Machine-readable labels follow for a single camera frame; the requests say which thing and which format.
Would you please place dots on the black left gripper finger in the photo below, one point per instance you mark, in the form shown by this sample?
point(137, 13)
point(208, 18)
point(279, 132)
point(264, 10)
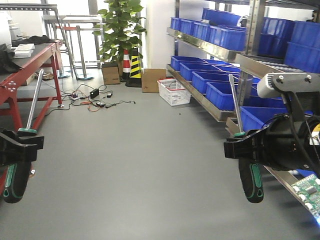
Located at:
point(19, 149)

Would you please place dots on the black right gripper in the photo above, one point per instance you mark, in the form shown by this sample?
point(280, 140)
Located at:
point(282, 145)

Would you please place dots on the green black screwdriver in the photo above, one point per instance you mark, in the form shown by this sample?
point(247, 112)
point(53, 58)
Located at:
point(17, 175)
point(249, 172)

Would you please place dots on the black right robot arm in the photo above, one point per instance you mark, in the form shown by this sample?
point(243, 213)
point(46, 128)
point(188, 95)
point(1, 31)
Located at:
point(282, 145)

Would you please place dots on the blue bin bottom right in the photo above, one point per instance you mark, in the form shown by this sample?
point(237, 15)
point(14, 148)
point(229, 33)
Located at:
point(254, 118)

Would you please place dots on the blue bin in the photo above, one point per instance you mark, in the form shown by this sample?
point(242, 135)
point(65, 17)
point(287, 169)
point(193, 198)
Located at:
point(254, 118)
point(177, 60)
point(231, 38)
point(220, 95)
point(303, 49)
point(187, 69)
point(199, 80)

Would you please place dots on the blue bin lower front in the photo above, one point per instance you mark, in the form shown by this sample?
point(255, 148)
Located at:
point(220, 95)

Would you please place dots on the green circuit board right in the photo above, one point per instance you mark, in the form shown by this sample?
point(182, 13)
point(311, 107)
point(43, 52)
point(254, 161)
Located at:
point(308, 190)

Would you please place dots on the red metal workbench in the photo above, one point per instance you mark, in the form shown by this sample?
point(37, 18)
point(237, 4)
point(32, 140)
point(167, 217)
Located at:
point(44, 56)

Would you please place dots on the black cloth on workbench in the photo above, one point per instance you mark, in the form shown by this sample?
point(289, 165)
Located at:
point(6, 60)

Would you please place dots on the white boxes on workbench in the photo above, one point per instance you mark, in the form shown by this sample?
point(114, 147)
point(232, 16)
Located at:
point(24, 50)

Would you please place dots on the black power adapter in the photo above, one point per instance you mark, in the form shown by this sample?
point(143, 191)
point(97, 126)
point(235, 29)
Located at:
point(94, 93)

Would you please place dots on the white plastic basket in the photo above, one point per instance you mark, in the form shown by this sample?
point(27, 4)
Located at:
point(173, 92)

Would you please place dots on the metal storage shelf rack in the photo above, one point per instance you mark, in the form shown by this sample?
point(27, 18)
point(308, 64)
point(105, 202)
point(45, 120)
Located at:
point(265, 49)

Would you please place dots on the blue bin top right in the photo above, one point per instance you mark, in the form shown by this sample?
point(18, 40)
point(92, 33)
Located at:
point(303, 49)

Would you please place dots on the blue bin upper front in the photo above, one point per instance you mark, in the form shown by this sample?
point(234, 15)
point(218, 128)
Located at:
point(231, 38)

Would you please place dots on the blue bin lower far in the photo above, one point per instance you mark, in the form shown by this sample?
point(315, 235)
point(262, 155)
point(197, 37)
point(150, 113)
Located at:
point(177, 60)

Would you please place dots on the cardboard box left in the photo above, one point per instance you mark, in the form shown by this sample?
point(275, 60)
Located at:
point(110, 73)

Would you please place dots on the cardboard box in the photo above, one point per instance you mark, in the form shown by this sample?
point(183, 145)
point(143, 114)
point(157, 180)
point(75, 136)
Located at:
point(150, 77)
point(110, 73)

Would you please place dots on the cardboard box right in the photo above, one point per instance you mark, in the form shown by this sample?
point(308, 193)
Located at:
point(150, 77)

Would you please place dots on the striped traffic cone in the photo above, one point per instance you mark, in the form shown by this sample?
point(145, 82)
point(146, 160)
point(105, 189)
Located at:
point(126, 66)

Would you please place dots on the black yellow warning cone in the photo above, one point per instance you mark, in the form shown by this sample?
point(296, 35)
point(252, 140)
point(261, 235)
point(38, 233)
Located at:
point(135, 77)

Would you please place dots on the green potted plant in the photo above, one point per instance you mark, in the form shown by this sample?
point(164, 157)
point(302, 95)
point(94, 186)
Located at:
point(119, 30)

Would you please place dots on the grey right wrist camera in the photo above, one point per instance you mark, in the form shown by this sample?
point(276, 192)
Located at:
point(265, 87)

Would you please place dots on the metal frame stand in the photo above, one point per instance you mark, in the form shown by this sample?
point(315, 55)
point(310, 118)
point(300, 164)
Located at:
point(71, 27)

